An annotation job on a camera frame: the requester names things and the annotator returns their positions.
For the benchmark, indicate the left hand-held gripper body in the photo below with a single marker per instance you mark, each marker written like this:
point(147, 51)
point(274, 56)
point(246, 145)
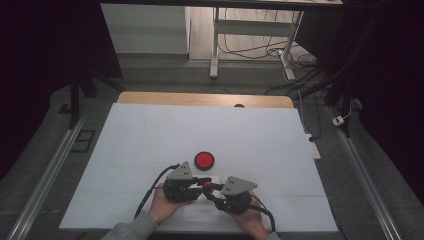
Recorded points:
point(181, 173)

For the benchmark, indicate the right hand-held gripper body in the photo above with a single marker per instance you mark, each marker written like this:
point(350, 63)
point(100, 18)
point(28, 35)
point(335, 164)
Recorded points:
point(236, 186)

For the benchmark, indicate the orange stamp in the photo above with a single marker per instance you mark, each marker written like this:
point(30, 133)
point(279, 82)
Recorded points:
point(207, 183)

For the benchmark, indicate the red ink pad black case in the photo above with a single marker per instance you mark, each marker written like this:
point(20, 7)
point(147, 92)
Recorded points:
point(204, 160)

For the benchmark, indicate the person's right hand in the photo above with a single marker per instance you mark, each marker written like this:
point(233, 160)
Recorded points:
point(251, 223)

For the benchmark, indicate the person's left hand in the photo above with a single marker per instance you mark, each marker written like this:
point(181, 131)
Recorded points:
point(160, 206)

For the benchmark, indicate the white table cover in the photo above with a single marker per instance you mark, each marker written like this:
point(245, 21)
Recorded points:
point(200, 133)

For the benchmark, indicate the wooden table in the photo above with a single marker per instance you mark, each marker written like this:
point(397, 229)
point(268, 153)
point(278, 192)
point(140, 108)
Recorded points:
point(200, 99)

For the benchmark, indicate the white power strip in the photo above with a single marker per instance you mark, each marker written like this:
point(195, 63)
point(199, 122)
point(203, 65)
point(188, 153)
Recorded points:
point(313, 146)

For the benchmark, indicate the black floor plate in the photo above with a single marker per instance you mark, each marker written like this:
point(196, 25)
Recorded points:
point(83, 140)

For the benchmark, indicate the small white plug adapter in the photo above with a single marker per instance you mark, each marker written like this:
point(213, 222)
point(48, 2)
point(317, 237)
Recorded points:
point(338, 120)

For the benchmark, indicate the black tripod stand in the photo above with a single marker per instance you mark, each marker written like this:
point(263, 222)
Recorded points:
point(343, 96)
point(75, 100)

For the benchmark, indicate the white cabinet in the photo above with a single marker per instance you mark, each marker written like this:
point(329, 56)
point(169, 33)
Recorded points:
point(146, 30)

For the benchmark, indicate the aluminium floor rail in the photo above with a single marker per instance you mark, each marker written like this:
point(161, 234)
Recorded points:
point(366, 180)
point(46, 180)

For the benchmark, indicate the white desk frame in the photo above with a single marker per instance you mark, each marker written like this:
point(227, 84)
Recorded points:
point(253, 27)

